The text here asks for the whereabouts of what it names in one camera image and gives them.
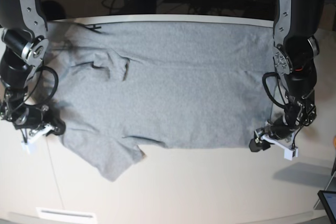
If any grey T-shirt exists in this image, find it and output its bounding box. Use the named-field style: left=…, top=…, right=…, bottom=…
left=45, top=22, right=273, bottom=181

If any white paper label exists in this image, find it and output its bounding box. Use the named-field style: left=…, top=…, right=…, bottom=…
left=36, top=207, right=97, bottom=221

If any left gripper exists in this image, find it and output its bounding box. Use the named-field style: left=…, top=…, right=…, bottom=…
left=249, top=114, right=301, bottom=153

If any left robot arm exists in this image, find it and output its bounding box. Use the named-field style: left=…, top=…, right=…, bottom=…
left=249, top=0, right=324, bottom=157

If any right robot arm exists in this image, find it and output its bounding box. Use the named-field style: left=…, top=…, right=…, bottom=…
left=1, top=0, right=66, bottom=137

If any black tablet screen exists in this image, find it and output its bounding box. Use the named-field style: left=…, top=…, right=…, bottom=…
left=318, top=190, right=336, bottom=224

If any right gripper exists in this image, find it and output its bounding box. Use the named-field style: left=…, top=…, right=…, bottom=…
left=12, top=105, right=65, bottom=136

